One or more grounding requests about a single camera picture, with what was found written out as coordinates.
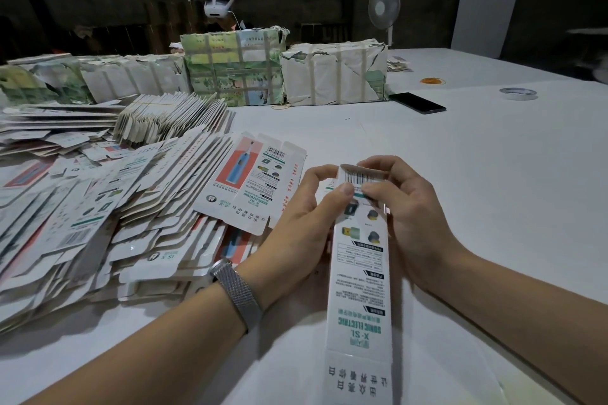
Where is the fanned stack of white cartons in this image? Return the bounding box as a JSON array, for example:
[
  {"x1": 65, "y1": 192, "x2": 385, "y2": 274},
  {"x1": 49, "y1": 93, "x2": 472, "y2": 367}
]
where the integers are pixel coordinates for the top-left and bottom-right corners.
[{"x1": 114, "y1": 91, "x2": 234, "y2": 147}]

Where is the person's left forearm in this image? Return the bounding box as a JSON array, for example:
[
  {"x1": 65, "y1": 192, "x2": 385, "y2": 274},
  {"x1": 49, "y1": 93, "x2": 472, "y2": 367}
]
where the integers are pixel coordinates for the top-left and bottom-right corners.
[{"x1": 28, "y1": 286, "x2": 250, "y2": 405}]

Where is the row of white wrapped bundles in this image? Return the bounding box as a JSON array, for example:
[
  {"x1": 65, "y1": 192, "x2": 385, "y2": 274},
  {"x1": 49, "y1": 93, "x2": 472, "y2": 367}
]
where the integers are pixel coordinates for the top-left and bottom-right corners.
[{"x1": 0, "y1": 53, "x2": 191, "y2": 105}]

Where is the green printed wrapped bundle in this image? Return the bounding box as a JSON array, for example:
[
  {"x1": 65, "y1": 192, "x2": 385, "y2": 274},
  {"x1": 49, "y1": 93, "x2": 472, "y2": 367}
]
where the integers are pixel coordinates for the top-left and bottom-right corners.
[{"x1": 180, "y1": 26, "x2": 290, "y2": 107}]

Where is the small white paper stack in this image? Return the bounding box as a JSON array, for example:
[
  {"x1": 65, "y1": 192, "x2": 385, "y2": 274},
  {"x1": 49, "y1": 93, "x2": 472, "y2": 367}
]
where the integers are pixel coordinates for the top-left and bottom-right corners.
[{"x1": 386, "y1": 55, "x2": 414, "y2": 73}]

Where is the pile of cartons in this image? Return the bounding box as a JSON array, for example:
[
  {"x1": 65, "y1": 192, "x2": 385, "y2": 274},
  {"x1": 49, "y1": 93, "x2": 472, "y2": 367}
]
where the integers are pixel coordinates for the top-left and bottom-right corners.
[{"x1": 0, "y1": 96, "x2": 308, "y2": 335}]

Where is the black smartphone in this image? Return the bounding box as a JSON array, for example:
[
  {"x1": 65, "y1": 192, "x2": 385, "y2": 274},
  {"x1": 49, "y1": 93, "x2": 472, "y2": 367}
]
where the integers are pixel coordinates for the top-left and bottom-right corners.
[{"x1": 389, "y1": 91, "x2": 448, "y2": 115}]

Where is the toothbrush carton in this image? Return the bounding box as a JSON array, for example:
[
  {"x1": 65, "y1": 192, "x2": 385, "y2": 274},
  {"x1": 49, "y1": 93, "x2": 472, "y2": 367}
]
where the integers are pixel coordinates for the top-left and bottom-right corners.
[{"x1": 323, "y1": 165, "x2": 395, "y2": 405}]

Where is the person's right hand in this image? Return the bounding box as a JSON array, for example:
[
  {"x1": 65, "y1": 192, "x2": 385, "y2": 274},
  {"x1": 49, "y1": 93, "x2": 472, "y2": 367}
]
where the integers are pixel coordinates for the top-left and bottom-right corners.
[{"x1": 358, "y1": 155, "x2": 467, "y2": 287}]

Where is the grey band wristwatch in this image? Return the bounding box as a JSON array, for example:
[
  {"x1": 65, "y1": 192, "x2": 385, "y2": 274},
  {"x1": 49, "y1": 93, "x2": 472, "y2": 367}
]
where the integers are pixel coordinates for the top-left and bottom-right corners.
[{"x1": 209, "y1": 259, "x2": 265, "y2": 335}]

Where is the white tape roll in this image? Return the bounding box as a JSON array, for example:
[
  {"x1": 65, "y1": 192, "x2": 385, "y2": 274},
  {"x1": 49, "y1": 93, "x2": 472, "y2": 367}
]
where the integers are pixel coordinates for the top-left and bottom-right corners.
[{"x1": 500, "y1": 87, "x2": 539, "y2": 101}]

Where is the person's left hand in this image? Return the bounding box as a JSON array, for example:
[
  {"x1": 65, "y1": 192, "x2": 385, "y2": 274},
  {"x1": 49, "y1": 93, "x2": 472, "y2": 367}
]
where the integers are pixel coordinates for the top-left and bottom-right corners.
[{"x1": 237, "y1": 165, "x2": 355, "y2": 312}]

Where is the white standing fan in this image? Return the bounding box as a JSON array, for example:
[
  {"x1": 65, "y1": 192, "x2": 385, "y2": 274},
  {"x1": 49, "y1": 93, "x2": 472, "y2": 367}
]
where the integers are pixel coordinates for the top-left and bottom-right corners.
[{"x1": 367, "y1": 0, "x2": 402, "y2": 48}]

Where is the cluttered side table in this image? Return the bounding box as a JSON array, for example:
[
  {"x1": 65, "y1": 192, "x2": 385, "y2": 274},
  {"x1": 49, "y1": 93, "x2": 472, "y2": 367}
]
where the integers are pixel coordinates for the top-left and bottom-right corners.
[{"x1": 567, "y1": 27, "x2": 608, "y2": 83}]

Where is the dark wooden chair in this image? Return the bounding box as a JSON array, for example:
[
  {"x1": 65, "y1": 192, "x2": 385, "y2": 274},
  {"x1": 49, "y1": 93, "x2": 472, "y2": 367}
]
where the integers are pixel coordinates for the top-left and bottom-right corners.
[{"x1": 299, "y1": 22, "x2": 353, "y2": 45}]

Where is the person's right forearm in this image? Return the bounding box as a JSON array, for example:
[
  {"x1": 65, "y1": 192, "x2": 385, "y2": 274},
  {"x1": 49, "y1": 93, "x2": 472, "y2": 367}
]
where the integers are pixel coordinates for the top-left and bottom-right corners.
[{"x1": 418, "y1": 243, "x2": 608, "y2": 405}]

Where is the white strapped wrapped bundle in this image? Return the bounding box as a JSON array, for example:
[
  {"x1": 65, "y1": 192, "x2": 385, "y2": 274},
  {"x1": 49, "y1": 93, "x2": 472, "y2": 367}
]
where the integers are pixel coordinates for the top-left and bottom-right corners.
[{"x1": 280, "y1": 38, "x2": 391, "y2": 107}]

